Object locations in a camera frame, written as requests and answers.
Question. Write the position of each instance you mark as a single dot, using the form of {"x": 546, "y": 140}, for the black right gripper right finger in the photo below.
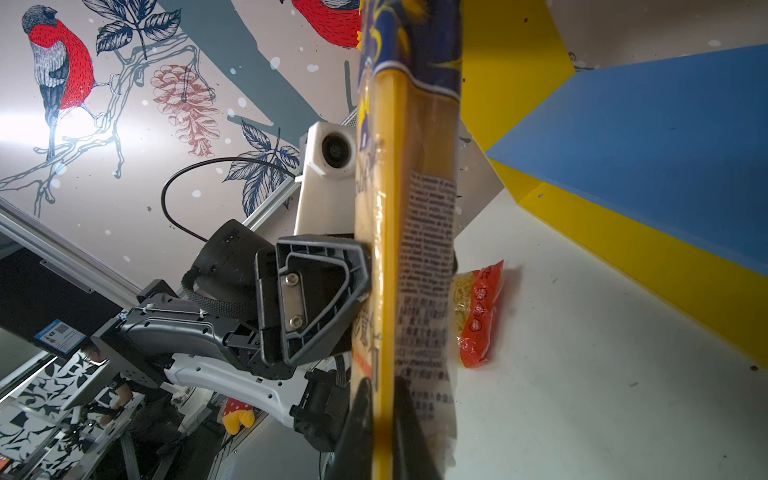
{"x": 411, "y": 456}

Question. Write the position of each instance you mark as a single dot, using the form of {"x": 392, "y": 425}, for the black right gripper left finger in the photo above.
{"x": 353, "y": 457}

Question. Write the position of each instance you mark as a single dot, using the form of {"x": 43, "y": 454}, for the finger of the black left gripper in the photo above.
{"x": 309, "y": 290}

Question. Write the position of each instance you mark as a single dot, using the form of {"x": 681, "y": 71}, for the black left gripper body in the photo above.
{"x": 221, "y": 281}

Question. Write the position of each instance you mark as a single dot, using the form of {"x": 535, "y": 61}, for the blue spaghetti bag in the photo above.
{"x": 406, "y": 189}

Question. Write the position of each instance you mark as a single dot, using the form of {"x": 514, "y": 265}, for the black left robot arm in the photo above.
{"x": 167, "y": 338}

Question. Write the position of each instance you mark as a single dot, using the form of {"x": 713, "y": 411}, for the yellow pink blue shelf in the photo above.
{"x": 637, "y": 129}

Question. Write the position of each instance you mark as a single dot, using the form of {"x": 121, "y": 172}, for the red macaroni bag left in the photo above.
{"x": 475, "y": 297}

